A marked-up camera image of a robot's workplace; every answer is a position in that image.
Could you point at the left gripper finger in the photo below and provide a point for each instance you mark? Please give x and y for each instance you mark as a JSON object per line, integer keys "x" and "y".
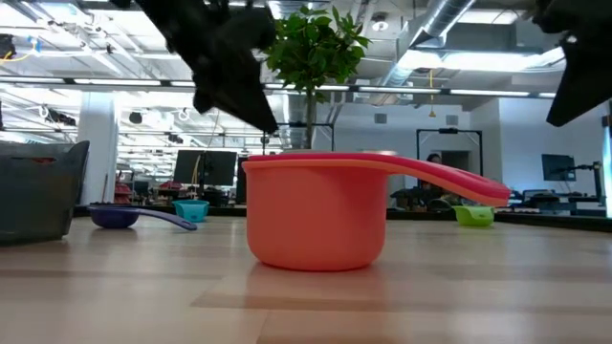
{"x": 203, "y": 101}
{"x": 248, "y": 100}

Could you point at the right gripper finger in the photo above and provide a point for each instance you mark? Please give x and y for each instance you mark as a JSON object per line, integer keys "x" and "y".
{"x": 585, "y": 81}

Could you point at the small teal measuring cup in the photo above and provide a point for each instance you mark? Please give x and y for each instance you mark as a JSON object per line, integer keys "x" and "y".
{"x": 191, "y": 211}

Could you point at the large orange measuring cup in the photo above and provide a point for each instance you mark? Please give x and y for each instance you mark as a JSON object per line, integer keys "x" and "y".
{"x": 315, "y": 215}

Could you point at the dark purple measuring cup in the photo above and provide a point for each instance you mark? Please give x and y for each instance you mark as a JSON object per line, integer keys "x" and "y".
{"x": 115, "y": 219}

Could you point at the lime green measuring cup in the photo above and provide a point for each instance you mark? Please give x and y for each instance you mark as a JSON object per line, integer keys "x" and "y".
{"x": 473, "y": 217}

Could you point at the pink measuring cup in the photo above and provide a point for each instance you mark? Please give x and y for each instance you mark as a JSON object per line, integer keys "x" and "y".
{"x": 421, "y": 166}

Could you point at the grey plastic basket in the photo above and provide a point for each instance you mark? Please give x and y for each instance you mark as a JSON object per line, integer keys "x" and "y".
{"x": 38, "y": 196}

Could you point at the large black monitor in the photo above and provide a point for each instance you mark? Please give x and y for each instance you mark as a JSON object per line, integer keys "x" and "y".
{"x": 205, "y": 167}

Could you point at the narrow black monitor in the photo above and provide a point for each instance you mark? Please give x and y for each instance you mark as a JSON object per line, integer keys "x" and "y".
{"x": 240, "y": 184}

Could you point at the green leafy plant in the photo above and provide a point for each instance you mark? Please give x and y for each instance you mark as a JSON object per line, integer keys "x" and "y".
{"x": 315, "y": 48}

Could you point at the small dark monitor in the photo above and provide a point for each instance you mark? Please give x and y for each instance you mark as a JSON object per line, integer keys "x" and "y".
{"x": 558, "y": 167}

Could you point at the person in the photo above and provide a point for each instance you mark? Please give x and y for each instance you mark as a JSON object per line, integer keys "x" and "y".
{"x": 432, "y": 191}

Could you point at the black aluminium table frame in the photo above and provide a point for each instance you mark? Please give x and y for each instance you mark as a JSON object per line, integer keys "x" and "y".
{"x": 220, "y": 210}

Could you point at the black metal rig frame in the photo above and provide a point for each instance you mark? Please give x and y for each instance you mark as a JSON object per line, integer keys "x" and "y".
{"x": 449, "y": 130}

